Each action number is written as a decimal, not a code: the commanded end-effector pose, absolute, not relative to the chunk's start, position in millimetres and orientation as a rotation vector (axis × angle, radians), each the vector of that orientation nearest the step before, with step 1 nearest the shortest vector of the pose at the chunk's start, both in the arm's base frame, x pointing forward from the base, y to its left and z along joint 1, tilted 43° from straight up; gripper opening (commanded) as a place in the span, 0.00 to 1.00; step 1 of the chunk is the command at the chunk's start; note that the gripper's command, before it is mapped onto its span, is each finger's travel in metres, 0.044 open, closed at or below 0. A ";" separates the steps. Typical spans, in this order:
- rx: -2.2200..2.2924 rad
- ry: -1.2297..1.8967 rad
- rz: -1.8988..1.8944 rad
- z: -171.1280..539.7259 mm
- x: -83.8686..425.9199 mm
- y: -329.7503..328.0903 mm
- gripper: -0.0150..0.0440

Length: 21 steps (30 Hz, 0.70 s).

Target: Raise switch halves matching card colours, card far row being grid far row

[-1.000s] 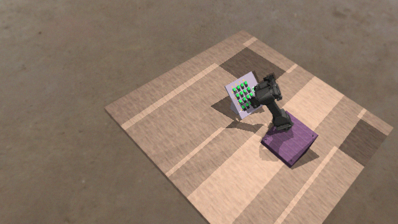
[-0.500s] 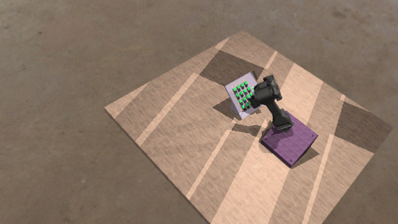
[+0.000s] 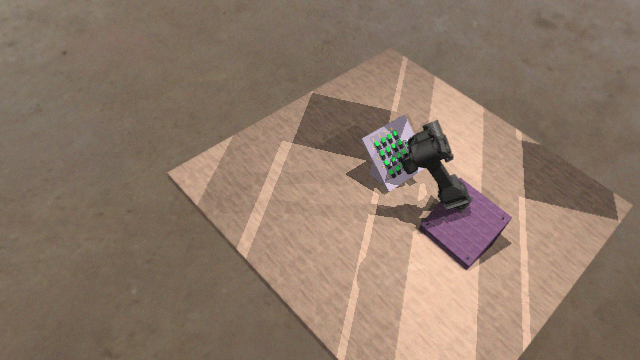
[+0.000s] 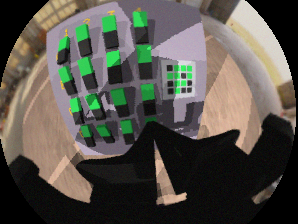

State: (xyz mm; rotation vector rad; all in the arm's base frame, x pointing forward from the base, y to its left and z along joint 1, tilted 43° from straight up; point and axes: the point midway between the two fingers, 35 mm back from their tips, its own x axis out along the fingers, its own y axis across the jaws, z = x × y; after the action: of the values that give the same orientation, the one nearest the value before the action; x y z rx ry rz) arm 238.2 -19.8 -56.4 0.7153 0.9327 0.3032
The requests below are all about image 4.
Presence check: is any grey switch panel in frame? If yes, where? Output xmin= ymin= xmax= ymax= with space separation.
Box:
xmin=45 ymin=0 xmax=208 ymax=156

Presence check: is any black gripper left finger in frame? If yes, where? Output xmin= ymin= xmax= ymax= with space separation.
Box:
xmin=76 ymin=121 xmax=158 ymax=200

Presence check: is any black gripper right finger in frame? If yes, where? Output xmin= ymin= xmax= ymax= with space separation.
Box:
xmin=152 ymin=121 xmax=241 ymax=194

